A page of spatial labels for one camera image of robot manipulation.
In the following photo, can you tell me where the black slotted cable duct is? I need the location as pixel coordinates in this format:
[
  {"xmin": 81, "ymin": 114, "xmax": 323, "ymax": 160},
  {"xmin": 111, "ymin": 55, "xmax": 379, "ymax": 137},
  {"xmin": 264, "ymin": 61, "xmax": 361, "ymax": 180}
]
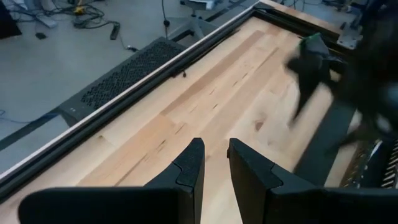
[{"xmin": 340, "ymin": 138, "xmax": 398, "ymax": 190}]

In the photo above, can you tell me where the grey office chair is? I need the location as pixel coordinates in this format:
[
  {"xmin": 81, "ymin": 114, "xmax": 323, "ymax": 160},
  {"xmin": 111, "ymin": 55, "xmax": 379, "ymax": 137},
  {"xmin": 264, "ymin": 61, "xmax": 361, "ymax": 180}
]
[{"xmin": 166, "ymin": 0, "xmax": 237, "ymax": 43}]

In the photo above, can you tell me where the silver mounting bracket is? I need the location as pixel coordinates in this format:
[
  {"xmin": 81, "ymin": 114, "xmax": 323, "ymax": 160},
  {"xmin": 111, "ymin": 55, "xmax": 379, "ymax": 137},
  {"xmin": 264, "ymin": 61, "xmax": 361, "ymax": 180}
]
[{"xmin": 336, "ymin": 29, "xmax": 364, "ymax": 50}]

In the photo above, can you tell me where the black grey work glove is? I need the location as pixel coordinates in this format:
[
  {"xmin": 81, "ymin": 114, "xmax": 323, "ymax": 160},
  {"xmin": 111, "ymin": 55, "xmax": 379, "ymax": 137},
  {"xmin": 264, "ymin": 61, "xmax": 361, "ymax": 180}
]
[{"xmin": 285, "ymin": 32, "xmax": 346, "ymax": 127}]

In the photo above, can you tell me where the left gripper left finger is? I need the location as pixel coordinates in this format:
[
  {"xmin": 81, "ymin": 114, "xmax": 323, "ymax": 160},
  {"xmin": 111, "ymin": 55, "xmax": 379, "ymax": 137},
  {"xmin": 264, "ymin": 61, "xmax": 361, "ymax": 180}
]
[{"xmin": 17, "ymin": 138, "xmax": 206, "ymax": 224}]

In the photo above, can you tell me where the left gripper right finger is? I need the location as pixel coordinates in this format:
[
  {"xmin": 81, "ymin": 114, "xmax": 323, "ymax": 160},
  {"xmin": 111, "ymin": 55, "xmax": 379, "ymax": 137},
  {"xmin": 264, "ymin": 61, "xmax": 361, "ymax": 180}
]
[{"xmin": 226, "ymin": 138, "xmax": 398, "ymax": 224}]

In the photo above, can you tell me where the black aluminium table frame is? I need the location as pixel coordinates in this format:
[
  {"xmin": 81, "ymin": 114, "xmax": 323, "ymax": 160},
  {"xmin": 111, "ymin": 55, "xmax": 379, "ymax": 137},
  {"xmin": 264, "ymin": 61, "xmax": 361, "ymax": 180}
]
[{"xmin": 0, "ymin": 1, "xmax": 346, "ymax": 205}]

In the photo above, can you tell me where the black power strip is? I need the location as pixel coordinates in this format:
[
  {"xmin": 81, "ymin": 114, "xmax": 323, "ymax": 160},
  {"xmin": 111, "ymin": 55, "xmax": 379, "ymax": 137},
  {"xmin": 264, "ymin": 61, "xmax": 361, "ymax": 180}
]
[{"xmin": 109, "ymin": 22, "xmax": 121, "ymax": 41}]

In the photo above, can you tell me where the black floor box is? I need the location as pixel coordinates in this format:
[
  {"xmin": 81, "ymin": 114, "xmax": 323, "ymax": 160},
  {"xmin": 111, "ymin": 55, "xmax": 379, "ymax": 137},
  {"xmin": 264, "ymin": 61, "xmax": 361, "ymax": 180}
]
[{"xmin": 0, "ymin": 0, "xmax": 22, "ymax": 40}]

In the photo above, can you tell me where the black perforated computer case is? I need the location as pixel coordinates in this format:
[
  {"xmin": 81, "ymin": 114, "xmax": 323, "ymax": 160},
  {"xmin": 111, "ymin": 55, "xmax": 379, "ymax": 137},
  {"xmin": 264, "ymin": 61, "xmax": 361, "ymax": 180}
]
[{"xmin": 57, "ymin": 36, "xmax": 187, "ymax": 128}]

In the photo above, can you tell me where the black duct cover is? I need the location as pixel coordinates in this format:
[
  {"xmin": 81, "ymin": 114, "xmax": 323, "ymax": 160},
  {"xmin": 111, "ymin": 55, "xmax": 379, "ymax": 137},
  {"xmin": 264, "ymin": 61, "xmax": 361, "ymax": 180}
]
[{"xmin": 293, "ymin": 101, "xmax": 358, "ymax": 188}]

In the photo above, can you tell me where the thin black hanging cable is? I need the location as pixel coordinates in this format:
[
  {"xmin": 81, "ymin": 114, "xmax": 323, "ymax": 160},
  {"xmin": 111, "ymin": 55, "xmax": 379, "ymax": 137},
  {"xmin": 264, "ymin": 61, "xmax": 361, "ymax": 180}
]
[{"xmin": 160, "ymin": 0, "xmax": 171, "ymax": 28}]

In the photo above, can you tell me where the black floor cable bunch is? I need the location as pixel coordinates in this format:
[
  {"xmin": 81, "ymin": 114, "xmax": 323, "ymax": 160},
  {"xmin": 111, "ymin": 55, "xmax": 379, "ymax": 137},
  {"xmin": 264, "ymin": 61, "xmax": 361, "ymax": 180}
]
[{"xmin": 51, "ymin": 0, "xmax": 122, "ymax": 30}]

